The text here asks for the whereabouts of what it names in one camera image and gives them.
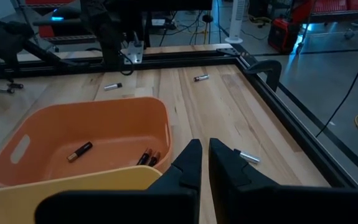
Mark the silver metal bracket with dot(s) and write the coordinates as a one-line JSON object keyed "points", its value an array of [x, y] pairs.
{"points": [[134, 51]]}

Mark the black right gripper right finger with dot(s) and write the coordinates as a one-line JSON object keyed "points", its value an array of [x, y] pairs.
{"points": [[234, 193]]}

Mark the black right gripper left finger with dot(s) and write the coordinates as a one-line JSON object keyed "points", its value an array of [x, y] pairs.
{"points": [[178, 186]]}

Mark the white tower fan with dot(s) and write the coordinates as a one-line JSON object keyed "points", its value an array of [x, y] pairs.
{"points": [[237, 18]]}

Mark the red bin shelf rack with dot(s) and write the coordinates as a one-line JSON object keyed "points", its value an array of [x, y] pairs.
{"points": [[328, 6]]}

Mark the yellow plastic bin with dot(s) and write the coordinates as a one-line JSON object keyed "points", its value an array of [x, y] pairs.
{"points": [[10, 202]]}

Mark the black aluminium rig frame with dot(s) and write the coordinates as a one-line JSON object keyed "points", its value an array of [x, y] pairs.
{"points": [[295, 124]]}

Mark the black table clamp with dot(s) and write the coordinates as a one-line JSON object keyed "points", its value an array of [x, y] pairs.
{"points": [[269, 67]]}

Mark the red generator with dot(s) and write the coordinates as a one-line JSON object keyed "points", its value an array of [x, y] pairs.
{"points": [[283, 35]]}

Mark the orange plastic bin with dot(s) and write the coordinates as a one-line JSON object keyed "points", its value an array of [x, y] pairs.
{"points": [[113, 124]]}

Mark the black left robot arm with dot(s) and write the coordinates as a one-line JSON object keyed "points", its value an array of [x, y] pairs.
{"points": [[107, 31]]}

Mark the silver AA battery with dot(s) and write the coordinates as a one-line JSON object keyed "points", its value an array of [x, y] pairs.
{"points": [[6, 90], [201, 77], [113, 86], [250, 157]]}

